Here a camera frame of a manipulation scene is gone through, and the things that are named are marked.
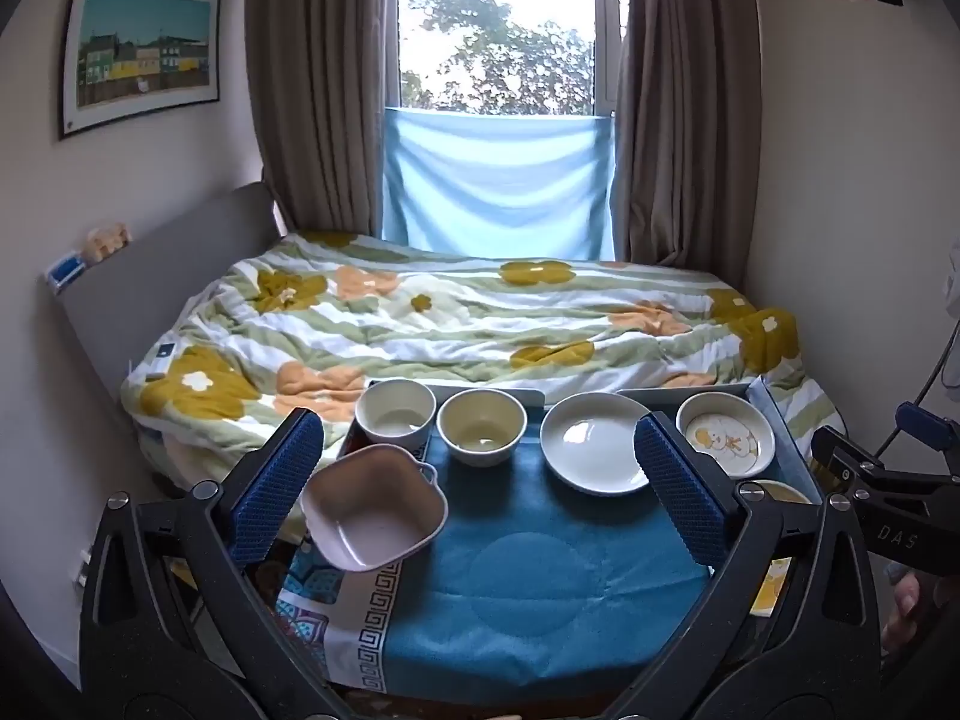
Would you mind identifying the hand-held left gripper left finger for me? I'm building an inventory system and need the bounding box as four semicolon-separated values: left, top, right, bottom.
79;409;353;720

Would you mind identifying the patterned cloth with key border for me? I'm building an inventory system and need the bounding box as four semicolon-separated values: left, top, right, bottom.
274;540;407;695

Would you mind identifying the cream bowl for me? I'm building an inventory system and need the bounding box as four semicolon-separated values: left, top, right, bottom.
437;388;528;468

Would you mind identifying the plain white plate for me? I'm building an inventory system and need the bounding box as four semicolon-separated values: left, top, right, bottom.
540;392;655;496

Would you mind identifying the framed wall picture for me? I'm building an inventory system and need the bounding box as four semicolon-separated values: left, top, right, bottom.
58;0;222;142

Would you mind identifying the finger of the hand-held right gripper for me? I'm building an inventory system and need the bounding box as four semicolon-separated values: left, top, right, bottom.
895;403;960;467
812;426;893;497

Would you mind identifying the floral striped blanket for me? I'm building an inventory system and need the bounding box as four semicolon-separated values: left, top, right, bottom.
120;231;841;482

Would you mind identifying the white plate with chick print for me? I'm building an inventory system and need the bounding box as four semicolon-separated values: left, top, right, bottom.
675;392;777;479

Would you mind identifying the brown curtain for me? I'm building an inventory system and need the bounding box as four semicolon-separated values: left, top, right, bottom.
244;0;400;237
611;0;758;271

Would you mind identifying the grey bed headboard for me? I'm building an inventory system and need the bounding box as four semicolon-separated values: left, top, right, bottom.
39;181;297;482

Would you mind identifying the window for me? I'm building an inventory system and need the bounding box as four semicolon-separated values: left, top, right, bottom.
396;0;631;119

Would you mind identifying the beige toy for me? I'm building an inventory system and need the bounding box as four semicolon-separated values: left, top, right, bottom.
84;223;131;263

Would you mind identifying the person's right hand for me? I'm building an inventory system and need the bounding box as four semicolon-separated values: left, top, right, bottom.
881;568;943;658

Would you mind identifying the cream plate with yellow print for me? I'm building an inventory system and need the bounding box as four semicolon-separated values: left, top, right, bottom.
746;478;818;620

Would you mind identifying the white bowl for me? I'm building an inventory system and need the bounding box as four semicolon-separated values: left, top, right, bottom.
355;380;437;451

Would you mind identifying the black cable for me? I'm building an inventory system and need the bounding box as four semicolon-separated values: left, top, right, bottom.
874;345;960;466

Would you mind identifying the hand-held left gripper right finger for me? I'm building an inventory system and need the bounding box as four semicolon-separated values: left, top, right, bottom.
600;411;882;720

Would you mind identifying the light blue cloth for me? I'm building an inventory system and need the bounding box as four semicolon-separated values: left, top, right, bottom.
381;106;617;262

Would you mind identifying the small blue box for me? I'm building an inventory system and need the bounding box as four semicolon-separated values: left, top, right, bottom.
46;251;88;292

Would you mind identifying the teal table cloth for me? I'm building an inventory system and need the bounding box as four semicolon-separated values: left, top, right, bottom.
285;375;812;702

